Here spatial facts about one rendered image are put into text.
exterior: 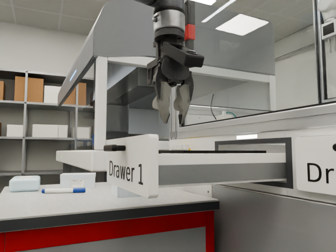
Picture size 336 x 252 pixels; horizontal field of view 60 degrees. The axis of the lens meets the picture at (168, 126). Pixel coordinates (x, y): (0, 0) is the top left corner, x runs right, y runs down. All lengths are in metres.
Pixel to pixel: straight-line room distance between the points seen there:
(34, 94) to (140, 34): 2.97
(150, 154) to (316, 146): 0.33
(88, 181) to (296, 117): 0.78
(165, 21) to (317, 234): 0.55
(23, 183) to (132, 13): 1.00
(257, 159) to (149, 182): 0.26
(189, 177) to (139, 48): 1.12
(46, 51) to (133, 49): 3.54
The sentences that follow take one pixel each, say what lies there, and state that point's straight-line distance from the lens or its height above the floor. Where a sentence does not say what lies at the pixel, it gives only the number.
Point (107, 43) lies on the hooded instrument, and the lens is 1.54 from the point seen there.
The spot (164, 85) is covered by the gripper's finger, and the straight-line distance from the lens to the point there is 0.65.
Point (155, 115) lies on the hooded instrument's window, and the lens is 1.57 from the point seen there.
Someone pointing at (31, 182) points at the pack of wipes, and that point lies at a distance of 1.13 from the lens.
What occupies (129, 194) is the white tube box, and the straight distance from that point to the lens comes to 0.92.
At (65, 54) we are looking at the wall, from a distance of 5.04.
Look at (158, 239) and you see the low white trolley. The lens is 0.82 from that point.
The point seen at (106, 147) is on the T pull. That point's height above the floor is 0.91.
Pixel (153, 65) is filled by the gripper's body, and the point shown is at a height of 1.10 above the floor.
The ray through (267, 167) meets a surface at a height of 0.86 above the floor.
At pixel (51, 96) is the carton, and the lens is 4.39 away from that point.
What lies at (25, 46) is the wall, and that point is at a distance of 5.05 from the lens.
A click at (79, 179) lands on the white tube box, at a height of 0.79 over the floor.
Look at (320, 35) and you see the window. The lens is 0.71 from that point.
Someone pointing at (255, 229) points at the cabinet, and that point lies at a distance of 0.81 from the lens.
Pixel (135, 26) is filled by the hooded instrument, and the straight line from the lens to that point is 1.63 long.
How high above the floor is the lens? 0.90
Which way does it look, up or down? 5 degrees up
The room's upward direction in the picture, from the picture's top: straight up
